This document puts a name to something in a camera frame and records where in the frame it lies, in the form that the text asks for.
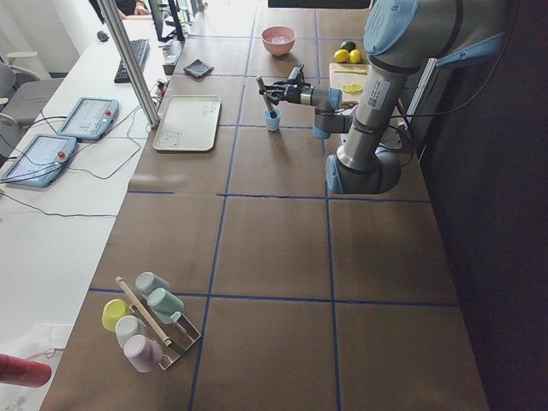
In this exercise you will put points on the white wire cup rack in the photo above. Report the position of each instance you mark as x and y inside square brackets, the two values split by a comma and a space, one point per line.
[177, 338]

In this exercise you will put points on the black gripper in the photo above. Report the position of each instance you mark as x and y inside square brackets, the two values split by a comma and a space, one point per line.
[291, 94]

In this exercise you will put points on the yellow plastic knife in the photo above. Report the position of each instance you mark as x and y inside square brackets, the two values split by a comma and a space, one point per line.
[350, 71]

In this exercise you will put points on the aluminium frame post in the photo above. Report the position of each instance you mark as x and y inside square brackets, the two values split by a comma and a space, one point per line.
[114, 23]

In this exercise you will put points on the wooden cutting board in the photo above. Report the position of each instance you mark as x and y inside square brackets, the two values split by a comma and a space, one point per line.
[337, 80]

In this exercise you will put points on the light blue plastic cup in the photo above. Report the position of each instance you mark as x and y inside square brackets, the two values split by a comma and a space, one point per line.
[272, 123]

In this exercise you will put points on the red cylinder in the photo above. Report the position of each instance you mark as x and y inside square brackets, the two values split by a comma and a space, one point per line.
[29, 373]

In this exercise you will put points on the pale green inverted cup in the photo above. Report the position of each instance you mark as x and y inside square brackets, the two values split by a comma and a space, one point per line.
[127, 327]

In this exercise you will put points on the green avocado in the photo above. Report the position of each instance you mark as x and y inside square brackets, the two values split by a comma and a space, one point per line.
[348, 46]

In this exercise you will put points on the pink inverted cup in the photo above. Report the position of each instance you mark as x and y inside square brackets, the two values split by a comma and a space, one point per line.
[143, 353]

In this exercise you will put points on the mint green inverted cup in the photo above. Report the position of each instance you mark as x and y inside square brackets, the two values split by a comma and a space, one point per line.
[164, 304]

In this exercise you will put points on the pink bowl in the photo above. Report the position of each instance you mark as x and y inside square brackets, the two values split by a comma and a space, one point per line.
[278, 50]

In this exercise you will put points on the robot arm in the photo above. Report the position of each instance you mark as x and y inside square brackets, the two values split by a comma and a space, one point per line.
[399, 36]

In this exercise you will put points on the blue teach pendant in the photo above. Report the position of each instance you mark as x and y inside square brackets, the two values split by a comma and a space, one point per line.
[42, 161]
[90, 119]

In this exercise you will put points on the yellow inverted cup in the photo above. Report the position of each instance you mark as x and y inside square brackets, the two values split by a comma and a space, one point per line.
[113, 311]

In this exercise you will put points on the lemon slices stack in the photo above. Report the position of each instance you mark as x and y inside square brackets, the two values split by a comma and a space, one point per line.
[352, 88]

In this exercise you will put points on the grey folded cloth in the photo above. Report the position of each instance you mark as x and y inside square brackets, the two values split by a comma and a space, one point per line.
[198, 69]

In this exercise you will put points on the wooden rack handle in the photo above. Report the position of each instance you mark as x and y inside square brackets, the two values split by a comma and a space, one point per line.
[143, 312]

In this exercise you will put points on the grey-blue inverted cup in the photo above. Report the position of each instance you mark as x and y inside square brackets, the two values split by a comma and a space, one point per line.
[147, 282]

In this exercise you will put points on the clear ice cubes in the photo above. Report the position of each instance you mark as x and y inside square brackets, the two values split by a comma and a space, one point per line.
[278, 40]

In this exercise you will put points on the cream bear serving tray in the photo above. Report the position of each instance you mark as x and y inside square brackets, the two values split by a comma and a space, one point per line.
[188, 124]

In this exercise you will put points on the yellow lemon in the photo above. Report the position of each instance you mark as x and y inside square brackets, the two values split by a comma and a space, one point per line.
[341, 56]
[354, 57]

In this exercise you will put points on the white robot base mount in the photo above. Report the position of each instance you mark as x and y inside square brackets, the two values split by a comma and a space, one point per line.
[395, 134]

